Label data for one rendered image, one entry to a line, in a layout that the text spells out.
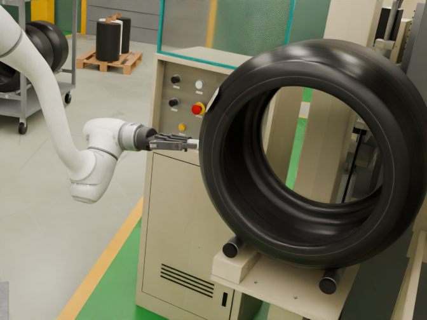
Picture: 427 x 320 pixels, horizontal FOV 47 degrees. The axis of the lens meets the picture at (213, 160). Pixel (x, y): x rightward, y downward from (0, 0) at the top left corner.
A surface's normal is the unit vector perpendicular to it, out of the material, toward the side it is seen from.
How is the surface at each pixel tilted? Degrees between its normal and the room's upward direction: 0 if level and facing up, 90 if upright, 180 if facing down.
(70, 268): 0
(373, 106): 82
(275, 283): 0
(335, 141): 90
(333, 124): 90
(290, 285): 0
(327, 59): 42
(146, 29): 90
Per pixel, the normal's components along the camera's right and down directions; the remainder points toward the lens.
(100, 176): 0.77, 0.12
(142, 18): -0.15, 0.34
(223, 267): -0.44, 0.28
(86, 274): 0.12, -0.92
